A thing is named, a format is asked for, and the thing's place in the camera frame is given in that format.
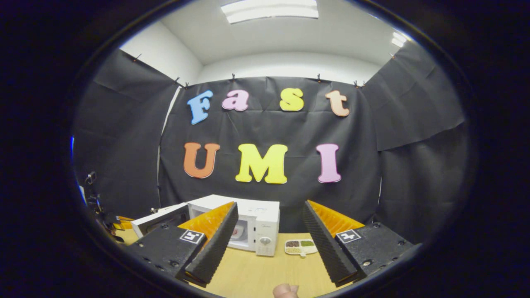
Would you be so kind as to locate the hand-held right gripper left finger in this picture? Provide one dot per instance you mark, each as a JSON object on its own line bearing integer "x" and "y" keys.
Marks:
{"x": 215, "y": 252}

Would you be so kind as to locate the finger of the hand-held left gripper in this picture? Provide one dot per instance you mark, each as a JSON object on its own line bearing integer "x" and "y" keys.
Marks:
{"x": 124, "y": 223}

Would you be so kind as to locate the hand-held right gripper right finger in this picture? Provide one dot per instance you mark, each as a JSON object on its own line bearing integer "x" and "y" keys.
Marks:
{"x": 327, "y": 252}

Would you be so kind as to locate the white square plate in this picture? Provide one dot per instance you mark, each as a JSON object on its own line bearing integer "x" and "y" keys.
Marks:
{"x": 239, "y": 238}

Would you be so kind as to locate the pink ham slice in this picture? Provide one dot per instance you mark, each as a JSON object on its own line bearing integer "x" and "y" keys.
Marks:
{"x": 238, "y": 232}

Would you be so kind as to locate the white microwave oven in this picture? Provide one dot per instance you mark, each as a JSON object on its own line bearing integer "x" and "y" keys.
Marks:
{"x": 265, "y": 223}

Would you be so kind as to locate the white divided bean dish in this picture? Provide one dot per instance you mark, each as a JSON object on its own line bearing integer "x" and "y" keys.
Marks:
{"x": 300, "y": 246}

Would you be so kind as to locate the ceiling light panel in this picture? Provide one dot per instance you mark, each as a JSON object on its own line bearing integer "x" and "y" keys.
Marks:
{"x": 399, "y": 40}
{"x": 269, "y": 10}

